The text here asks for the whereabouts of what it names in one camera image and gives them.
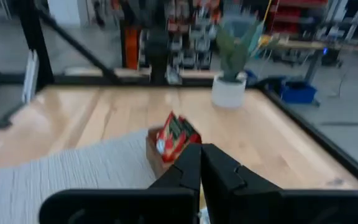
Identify grey parts drawer rack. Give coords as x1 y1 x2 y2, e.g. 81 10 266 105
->
166 0 214 71

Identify red storage bins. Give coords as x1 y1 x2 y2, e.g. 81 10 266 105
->
265 0 329 35

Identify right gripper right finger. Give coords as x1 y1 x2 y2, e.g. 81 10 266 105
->
201 142 284 224

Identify orange tool cabinet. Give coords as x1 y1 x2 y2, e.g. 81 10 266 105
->
121 26 142 71

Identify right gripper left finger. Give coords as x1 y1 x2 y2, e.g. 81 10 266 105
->
149 142 202 200

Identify snake plant in white pot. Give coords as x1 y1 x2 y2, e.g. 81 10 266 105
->
210 18 265 109

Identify large blue plastic bin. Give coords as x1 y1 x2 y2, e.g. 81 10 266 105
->
280 82 318 105

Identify silver aluminium bracket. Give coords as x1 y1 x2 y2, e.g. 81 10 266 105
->
22 49 40 103

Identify three-compartment wooden tray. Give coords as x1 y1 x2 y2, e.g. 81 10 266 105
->
145 126 180 180

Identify grey woven placemat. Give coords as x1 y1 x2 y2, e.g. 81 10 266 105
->
0 129 158 224

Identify wooden top desk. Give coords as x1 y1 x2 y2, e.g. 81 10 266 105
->
258 37 358 85

